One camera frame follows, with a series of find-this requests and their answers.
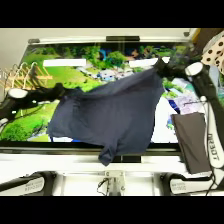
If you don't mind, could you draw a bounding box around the cream garment with black dots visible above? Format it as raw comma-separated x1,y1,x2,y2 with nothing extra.
201,30,224,75

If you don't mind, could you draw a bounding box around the silver frame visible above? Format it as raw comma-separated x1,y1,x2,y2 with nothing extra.
0,151,224,197

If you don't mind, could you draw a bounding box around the navy blue T-shirt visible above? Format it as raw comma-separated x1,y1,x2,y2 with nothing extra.
46,67,166,167

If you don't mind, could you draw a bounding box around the dark grey folded garment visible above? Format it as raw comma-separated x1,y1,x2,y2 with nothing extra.
170,112,212,175

